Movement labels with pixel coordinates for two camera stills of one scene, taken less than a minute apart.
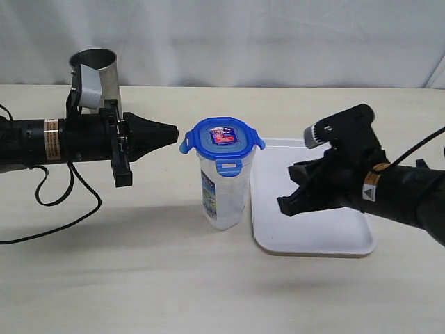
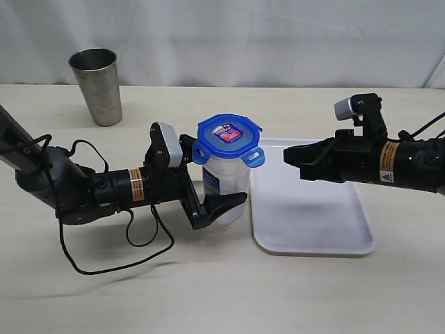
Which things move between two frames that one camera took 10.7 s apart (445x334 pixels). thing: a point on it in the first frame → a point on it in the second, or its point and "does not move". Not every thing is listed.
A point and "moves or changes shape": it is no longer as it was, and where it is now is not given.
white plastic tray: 337,232 does not move
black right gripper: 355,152 → 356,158
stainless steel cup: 106,61 does not move
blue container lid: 226,140 moves or changes shape
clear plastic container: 224,198 moves or changes shape
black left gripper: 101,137 → 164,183
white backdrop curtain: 385,44 does not move
